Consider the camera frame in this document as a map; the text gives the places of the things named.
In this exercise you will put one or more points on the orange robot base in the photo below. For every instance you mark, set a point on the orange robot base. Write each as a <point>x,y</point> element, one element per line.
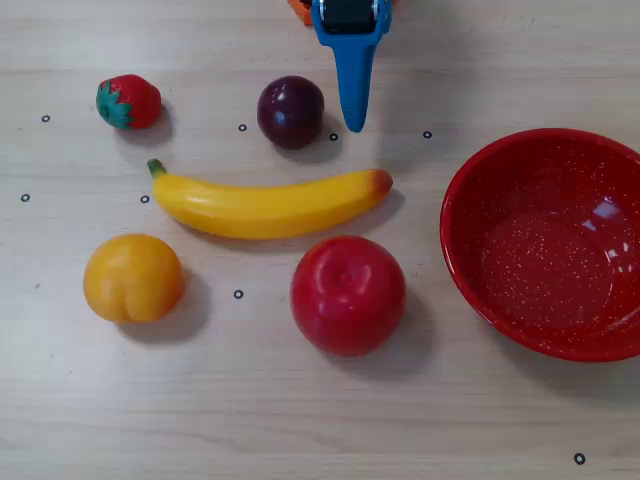
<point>300,10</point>

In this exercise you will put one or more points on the yellow orange toy peach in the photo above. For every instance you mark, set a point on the yellow orange toy peach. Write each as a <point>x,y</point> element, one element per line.
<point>132,277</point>

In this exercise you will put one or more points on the blue tapered moving gripper finger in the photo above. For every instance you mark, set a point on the blue tapered moving gripper finger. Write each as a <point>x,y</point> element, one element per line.
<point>354,80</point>

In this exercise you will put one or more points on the red toy apple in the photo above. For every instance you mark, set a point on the red toy apple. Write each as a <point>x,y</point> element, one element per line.
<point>348,295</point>

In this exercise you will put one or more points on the dark purple toy plum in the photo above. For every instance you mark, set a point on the dark purple toy plum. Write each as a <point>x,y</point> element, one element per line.
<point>290,112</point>

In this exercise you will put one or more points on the yellow toy banana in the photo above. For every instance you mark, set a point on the yellow toy banana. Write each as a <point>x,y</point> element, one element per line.
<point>265,207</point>

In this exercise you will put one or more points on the red speckled enamel bowl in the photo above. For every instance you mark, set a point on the red speckled enamel bowl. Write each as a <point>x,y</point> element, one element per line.
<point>545,260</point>

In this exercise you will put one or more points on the red toy strawberry green leaves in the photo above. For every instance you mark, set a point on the red toy strawberry green leaves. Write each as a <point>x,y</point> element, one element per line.
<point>132,101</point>

